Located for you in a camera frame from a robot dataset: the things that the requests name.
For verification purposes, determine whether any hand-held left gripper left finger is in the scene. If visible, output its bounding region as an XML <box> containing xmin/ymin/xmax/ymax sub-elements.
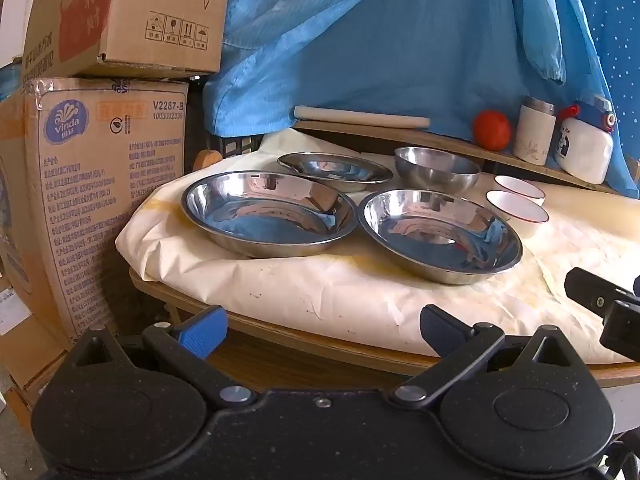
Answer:
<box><xmin>67</xmin><ymin>304</ymin><xmax>256</xmax><ymax>406</ymax></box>

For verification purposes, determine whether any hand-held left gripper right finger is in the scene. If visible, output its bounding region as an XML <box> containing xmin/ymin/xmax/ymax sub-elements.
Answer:
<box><xmin>390</xmin><ymin>304</ymin><xmax>578</xmax><ymax>407</ymax></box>

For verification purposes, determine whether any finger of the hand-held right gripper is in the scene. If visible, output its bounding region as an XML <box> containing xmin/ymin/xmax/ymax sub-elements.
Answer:
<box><xmin>601</xmin><ymin>300</ymin><xmax>640</xmax><ymax>362</ymax></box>
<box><xmin>565</xmin><ymin>267</ymin><xmax>640</xmax><ymax>317</ymax></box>

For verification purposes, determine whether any stainless steel plate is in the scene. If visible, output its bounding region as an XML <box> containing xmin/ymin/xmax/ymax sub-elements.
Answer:
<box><xmin>358</xmin><ymin>189</ymin><xmax>524</xmax><ymax>286</ymax></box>
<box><xmin>277</xmin><ymin>151</ymin><xmax>395</xmax><ymax>194</ymax></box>
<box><xmin>181</xmin><ymin>170</ymin><xmax>359</xmax><ymax>259</ymax></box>

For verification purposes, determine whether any white bowl with red rim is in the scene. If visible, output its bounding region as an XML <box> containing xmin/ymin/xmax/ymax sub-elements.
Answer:
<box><xmin>494</xmin><ymin>175</ymin><xmax>546</xmax><ymax>206</ymax></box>
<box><xmin>485</xmin><ymin>190</ymin><xmax>550</xmax><ymax>227</ymax></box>

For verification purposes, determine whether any stainless steel bowl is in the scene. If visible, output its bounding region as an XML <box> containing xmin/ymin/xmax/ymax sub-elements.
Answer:
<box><xmin>394</xmin><ymin>146</ymin><xmax>482</xmax><ymax>196</ymax></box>

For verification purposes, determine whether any white jug blue lid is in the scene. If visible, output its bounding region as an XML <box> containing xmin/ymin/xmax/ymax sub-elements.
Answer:
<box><xmin>552</xmin><ymin>97</ymin><xmax>617</xmax><ymax>185</ymax></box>

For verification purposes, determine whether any white thermos cup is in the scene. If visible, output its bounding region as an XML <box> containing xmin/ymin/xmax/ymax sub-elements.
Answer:
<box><xmin>512</xmin><ymin>95</ymin><xmax>557</xmax><ymax>166</ymax></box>

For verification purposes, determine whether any round wooden knob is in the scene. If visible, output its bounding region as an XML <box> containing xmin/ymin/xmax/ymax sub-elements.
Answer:
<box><xmin>193</xmin><ymin>149</ymin><xmax>224</xmax><ymax>172</ymax></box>

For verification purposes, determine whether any cardboard box with purple logo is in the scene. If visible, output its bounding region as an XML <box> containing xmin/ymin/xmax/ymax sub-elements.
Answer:
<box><xmin>0</xmin><ymin>77</ymin><xmax>190</xmax><ymax>350</ymax></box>

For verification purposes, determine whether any wooden board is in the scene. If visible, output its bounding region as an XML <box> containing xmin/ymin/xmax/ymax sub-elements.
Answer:
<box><xmin>290</xmin><ymin>120</ymin><xmax>640</xmax><ymax>196</ymax></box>

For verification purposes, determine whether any black plastic crate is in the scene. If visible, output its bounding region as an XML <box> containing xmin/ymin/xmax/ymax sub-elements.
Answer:
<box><xmin>197</xmin><ymin>132</ymin><xmax>266</xmax><ymax>164</ymax></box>

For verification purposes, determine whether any orange fruit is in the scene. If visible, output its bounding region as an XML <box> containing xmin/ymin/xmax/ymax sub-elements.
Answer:
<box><xmin>473</xmin><ymin>110</ymin><xmax>512</xmax><ymax>152</ymax></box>

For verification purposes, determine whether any wooden rolling pin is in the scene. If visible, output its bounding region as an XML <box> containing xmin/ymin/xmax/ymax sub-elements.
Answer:
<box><xmin>293</xmin><ymin>105</ymin><xmax>431</xmax><ymax>130</ymax></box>

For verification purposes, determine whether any blue white-dotted cloth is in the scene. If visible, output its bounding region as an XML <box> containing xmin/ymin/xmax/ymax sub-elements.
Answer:
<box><xmin>575</xmin><ymin>0</ymin><xmax>640</xmax><ymax>173</ymax></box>

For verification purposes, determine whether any blue cloth garment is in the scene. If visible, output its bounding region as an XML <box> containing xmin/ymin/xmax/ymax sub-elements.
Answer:
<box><xmin>202</xmin><ymin>0</ymin><xmax>640</xmax><ymax>199</ymax></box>

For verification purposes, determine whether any cardboard box with red print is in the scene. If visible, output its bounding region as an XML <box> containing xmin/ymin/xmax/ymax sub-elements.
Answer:
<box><xmin>22</xmin><ymin>0</ymin><xmax>235</xmax><ymax>81</ymax></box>

